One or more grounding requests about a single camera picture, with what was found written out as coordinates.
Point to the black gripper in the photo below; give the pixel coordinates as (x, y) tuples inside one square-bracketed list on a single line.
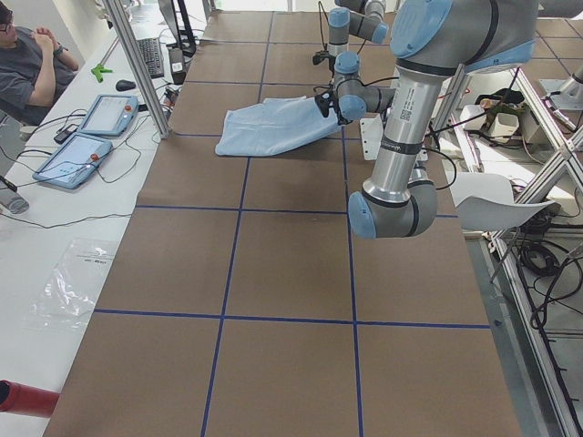
[(332, 64), (341, 119)]

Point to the light blue button-up shirt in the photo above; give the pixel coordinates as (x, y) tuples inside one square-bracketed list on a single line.
[(274, 126)]

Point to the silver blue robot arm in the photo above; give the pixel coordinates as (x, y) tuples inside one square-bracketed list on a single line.
[(430, 40), (362, 19)]

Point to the black keyboard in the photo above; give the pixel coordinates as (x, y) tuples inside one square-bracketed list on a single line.
[(150, 50)]

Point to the white plastic chair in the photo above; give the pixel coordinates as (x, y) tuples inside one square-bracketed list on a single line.
[(485, 202)]

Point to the black computer mouse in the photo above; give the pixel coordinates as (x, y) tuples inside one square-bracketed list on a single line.
[(125, 85)]

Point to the upper blue teach pendant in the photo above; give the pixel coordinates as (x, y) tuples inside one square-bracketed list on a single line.
[(109, 115)]

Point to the blue teach pendant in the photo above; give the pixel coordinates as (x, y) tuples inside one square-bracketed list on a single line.
[(74, 162), (109, 115)]

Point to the green plastic tool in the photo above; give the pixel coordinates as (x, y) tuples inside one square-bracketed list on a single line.
[(98, 72)]

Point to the lower blue teach pendant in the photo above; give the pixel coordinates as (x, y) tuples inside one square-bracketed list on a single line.
[(74, 162)]

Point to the person in grey shirt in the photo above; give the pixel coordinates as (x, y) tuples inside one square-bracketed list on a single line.
[(35, 70)]

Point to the clear plastic bag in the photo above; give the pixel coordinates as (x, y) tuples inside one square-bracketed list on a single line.
[(70, 295)]

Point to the clear water bottle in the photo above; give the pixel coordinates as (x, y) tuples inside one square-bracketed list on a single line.
[(11, 199)]

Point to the red cylinder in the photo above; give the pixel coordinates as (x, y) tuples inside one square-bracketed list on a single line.
[(21, 399)]

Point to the aluminium frame post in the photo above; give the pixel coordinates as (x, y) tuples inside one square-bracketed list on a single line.
[(118, 18)]

